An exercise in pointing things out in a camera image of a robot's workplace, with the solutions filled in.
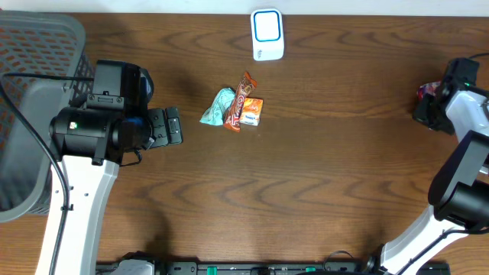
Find small orange snack pack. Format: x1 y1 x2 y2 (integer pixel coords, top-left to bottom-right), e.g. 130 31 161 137
240 98 264 126

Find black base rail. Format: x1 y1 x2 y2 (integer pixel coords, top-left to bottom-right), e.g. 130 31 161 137
95 260 452 275

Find purple pantyliner pack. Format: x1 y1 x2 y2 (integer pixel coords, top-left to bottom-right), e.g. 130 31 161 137
416 81 441 102

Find white barcode scanner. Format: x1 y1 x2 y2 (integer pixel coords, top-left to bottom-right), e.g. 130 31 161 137
250 8 285 61

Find black left camera cable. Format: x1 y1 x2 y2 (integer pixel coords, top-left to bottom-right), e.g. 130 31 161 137
0 72 95 275

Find grey plastic basket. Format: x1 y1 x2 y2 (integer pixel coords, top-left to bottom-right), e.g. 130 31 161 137
1 11 95 222

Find brown orange chocolate bar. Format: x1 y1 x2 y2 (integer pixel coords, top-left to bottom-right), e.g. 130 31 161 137
224 72 257 132

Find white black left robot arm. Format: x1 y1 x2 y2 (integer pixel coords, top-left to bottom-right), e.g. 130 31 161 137
36 107 183 274

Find mint green wipes pack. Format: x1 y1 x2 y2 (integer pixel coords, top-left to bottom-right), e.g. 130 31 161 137
199 88 235 126

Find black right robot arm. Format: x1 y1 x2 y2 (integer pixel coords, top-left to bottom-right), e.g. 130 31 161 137
369 85 488 274

